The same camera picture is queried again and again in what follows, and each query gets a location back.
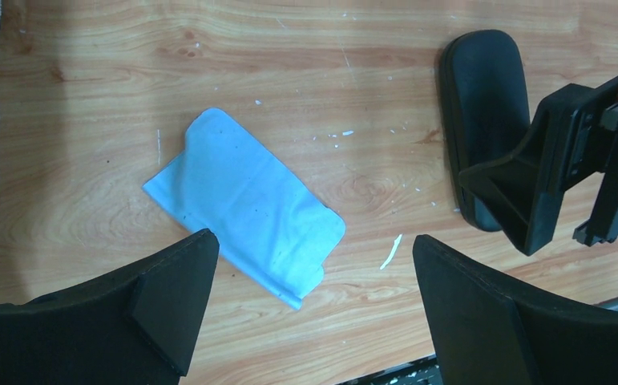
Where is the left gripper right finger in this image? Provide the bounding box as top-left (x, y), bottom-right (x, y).
top-left (412, 235), bottom-right (618, 384)

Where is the light blue cleaning cloth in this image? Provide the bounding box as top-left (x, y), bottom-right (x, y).
top-left (143, 108), bottom-right (346, 309)

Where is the black glasses case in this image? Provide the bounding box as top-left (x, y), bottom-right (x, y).
top-left (437, 29), bottom-right (530, 232)

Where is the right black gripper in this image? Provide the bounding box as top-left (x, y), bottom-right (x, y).
top-left (459, 76), bottom-right (618, 256)

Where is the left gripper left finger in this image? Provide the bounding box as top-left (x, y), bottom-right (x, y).
top-left (0, 229), bottom-right (220, 384)

